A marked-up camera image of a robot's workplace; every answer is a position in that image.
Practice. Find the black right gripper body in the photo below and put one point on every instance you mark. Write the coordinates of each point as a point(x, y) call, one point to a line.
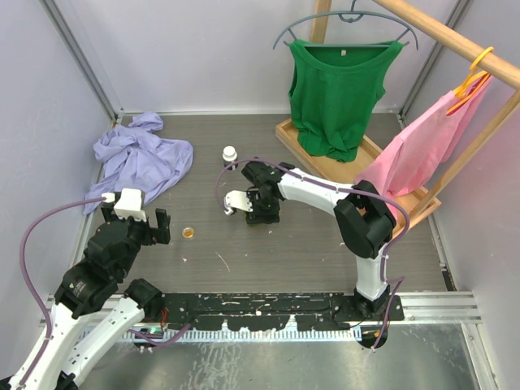
point(261, 203)

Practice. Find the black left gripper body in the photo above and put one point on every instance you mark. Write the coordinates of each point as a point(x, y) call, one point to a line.
point(141, 233)

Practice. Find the orange bottle cap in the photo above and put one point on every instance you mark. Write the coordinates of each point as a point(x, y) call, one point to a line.
point(188, 233)

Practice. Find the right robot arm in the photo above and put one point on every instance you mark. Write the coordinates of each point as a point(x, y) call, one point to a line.
point(365, 222)

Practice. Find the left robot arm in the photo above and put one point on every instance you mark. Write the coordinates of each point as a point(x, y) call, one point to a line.
point(63, 356)

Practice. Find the white capped dark pill bottle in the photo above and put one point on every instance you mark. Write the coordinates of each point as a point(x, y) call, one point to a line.
point(230, 158)

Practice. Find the lavender crumpled shirt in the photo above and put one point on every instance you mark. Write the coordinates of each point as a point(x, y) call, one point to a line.
point(134, 157)

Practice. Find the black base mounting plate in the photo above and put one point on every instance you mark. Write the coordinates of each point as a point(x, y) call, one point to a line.
point(320, 311)

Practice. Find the green tank top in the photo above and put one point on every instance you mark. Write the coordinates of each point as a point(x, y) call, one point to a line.
point(333, 93)

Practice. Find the pink shirt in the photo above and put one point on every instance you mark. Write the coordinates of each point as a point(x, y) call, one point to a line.
point(413, 155)

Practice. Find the wooden clothes rack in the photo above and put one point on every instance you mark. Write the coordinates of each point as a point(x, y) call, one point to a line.
point(422, 202)

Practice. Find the grey clothes hanger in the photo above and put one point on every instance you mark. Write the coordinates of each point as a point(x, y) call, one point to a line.
point(352, 27)

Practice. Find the yellow clothes hanger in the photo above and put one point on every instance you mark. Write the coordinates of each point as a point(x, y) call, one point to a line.
point(471, 81)

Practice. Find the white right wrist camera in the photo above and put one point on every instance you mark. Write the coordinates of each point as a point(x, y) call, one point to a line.
point(237, 200)

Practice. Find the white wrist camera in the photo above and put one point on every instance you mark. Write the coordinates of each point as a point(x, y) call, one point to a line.
point(237, 200)
point(123, 205)

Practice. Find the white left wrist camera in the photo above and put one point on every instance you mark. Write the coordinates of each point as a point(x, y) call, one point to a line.
point(123, 205)

